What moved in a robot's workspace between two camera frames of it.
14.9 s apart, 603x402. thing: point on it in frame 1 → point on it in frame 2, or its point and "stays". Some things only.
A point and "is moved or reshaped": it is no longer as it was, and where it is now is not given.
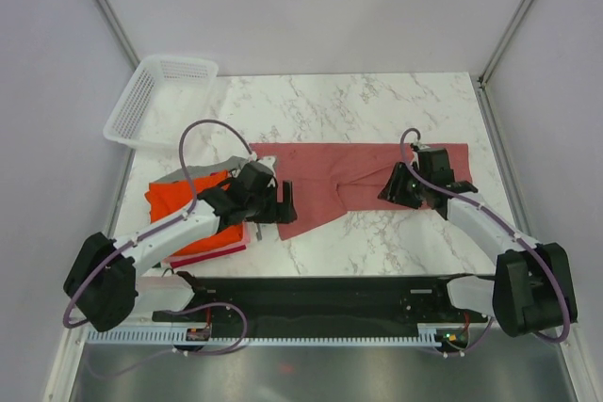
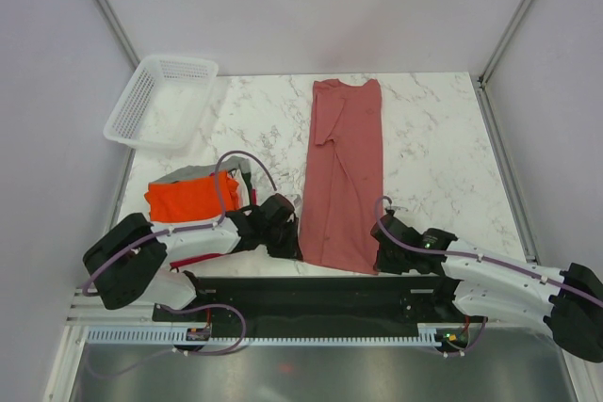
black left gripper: (279, 212) → (291, 249)
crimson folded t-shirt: (198, 259) stays
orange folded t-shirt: (167, 199) stays
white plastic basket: (163, 104) stays
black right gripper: (394, 189) → (382, 265)
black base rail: (326, 305) stays
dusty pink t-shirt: (328, 180) is moved or reshaped
